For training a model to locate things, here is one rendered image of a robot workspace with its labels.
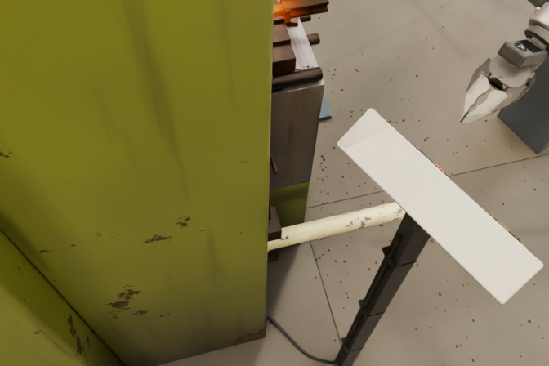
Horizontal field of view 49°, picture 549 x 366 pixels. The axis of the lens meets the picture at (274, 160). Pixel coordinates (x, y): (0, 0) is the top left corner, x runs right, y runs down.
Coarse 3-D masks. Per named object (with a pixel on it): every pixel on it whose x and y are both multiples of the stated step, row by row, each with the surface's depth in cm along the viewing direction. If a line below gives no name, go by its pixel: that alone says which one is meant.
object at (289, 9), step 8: (280, 0) 132; (288, 0) 132; (296, 0) 132; (304, 0) 132; (312, 0) 132; (320, 0) 132; (280, 8) 131; (288, 8) 130; (296, 8) 131; (304, 8) 132; (312, 8) 133; (320, 8) 134; (288, 16) 131; (296, 16) 133
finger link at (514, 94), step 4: (508, 88) 108; (512, 88) 107; (516, 88) 107; (520, 88) 107; (524, 88) 107; (508, 92) 108; (512, 92) 107; (516, 92) 107; (520, 92) 107; (508, 96) 107; (512, 96) 107; (516, 96) 107; (504, 100) 108; (508, 100) 107; (512, 100) 107; (500, 104) 108; (504, 104) 107; (508, 104) 107; (496, 108) 108; (500, 108) 108; (492, 112) 108
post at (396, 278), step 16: (400, 224) 103; (416, 224) 98; (400, 240) 105; (416, 240) 101; (400, 256) 107; (416, 256) 108; (400, 272) 115; (384, 288) 122; (368, 304) 136; (384, 304) 132; (368, 320) 142; (352, 336) 160; (368, 336) 157; (352, 352) 170
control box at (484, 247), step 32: (352, 128) 95; (384, 128) 93; (384, 160) 92; (416, 160) 90; (416, 192) 90; (448, 192) 88; (448, 224) 87; (480, 224) 85; (480, 256) 85; (512, 256) 83; (512, 288) 82
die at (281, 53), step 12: (276, 0) 135; (276, 24) 131; (276, 36) 130; (288, 36) 130; (276, 48) 129; (288, 48) 129; (276, 60) 127; (288, 60) 128; (276, 72) 130; (288, 72) 131
